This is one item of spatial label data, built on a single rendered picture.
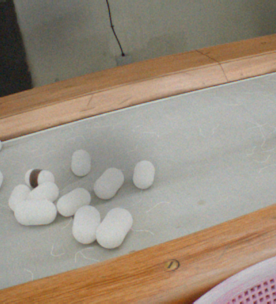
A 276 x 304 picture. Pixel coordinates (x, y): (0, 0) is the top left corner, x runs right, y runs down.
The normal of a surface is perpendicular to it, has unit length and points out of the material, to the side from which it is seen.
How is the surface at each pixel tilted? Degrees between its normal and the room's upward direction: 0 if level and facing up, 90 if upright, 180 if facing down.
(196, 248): 0
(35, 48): 90
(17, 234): 0
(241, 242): 0
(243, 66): 45
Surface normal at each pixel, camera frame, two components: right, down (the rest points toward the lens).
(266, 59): 0.09, -0.33
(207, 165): -0.15, -0.88
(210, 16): 0.33, 0.39
